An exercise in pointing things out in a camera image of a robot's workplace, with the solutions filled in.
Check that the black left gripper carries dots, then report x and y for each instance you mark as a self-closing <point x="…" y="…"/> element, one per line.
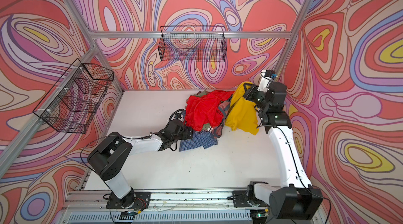
<point x="184" y="131"/>

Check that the aluminium frame horizontal bar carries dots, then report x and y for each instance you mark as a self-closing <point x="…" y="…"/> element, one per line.
<point x="155" y="34"/>

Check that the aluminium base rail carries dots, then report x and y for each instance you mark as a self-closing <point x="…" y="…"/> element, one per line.
<point x="166" y="206"/>

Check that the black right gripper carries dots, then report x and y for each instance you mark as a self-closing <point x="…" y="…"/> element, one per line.
<point x="249" y="92"/>

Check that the yellow cloth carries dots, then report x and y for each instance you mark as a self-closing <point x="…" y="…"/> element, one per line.
<point x="242" y="114"/>

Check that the aluminium frame corner post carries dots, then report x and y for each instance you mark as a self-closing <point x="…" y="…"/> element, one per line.
<point x="291" y="42"/>

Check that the pink cloth with grey trim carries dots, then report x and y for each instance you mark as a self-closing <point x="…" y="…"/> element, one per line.
<point x="224" y="109"/>

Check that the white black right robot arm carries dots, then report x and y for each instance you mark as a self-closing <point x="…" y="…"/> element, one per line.
<point x="296" y="199"/>

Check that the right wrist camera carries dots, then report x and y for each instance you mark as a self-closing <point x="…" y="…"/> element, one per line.
<point x="269" y="74"/>

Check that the black wire basket left wall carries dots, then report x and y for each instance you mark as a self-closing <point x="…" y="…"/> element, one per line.
<point x="77" y="100"/>

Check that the blue checked cloth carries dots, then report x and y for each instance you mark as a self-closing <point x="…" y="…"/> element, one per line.
<point x="200" y="139"/>

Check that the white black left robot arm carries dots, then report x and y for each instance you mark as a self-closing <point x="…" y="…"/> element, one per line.
<point x="108" y="158"/>

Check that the red cloth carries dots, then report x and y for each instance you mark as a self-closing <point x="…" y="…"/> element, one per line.
<point x="205" y="109"/>

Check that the aluminium frame left post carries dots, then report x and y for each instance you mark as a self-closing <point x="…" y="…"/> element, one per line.
<point x="86" y="31"/>

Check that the black wire basket back wall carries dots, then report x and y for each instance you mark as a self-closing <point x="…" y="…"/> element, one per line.
<point x="201" y="48"/>

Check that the aluminium frame left lower beam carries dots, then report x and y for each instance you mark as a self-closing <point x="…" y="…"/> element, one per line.
<point x="11" y="152"/>

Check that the black wire basket wall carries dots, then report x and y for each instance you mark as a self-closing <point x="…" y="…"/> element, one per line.
<point x="77" y="100"/>
<point x="201" y="48"/>

